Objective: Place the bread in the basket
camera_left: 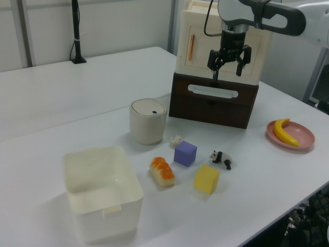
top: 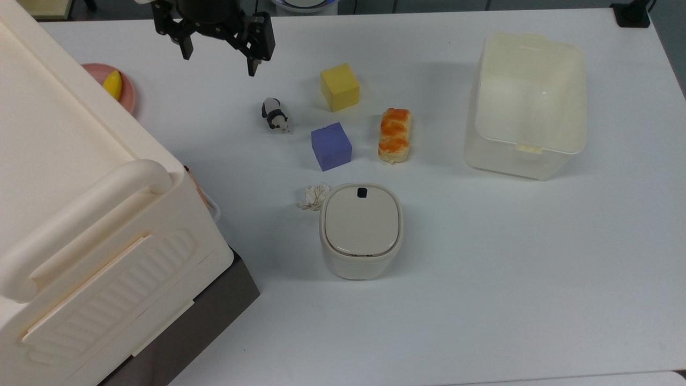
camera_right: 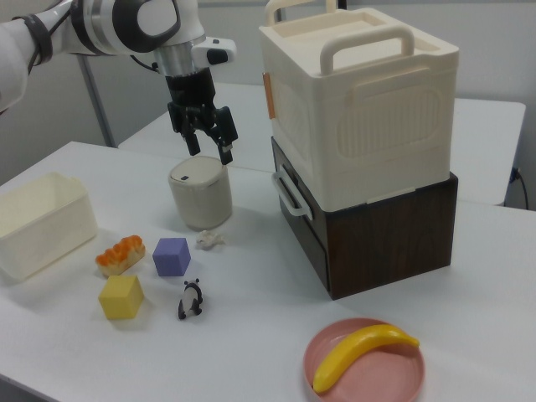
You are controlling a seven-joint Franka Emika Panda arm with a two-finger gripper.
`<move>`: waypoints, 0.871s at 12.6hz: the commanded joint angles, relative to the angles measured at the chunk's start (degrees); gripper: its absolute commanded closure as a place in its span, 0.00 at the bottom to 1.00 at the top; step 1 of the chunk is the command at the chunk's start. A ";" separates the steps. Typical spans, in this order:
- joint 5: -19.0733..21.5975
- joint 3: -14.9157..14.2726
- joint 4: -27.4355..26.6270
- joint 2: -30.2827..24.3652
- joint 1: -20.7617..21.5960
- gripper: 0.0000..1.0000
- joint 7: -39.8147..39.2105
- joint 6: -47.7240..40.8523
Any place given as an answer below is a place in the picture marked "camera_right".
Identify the pink plate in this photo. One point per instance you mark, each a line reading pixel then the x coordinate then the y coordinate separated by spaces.
pixel 377 377

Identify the yellow foam cube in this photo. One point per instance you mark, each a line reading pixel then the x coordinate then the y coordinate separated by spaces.
pixel 119 299

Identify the dark brown wooden drawer box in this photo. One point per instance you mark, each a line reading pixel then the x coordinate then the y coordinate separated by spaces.
pixel 389 243

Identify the cream plastic storage cabinet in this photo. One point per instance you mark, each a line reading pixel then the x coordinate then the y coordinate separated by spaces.
pixel 377 125

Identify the cream ceramic mug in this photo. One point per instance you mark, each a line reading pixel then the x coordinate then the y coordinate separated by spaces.
pixel 201 201

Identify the purple foam cube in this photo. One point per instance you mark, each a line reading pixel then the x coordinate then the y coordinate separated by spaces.
pixel 169 259

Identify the white plastic basket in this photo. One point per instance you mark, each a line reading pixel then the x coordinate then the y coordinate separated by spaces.
pixel 50 234

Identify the small panda figure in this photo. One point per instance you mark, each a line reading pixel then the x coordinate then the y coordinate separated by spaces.
pixel 190 299

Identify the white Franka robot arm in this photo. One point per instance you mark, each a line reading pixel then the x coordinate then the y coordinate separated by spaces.
pixel 117 25

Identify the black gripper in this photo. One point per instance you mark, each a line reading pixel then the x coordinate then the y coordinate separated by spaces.
pixel 190 94

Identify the yellow toy banana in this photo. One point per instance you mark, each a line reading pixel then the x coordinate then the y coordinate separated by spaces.
pixel 356 352

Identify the orange glazed toy bread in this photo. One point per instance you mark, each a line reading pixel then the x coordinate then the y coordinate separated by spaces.
pixel 119 256

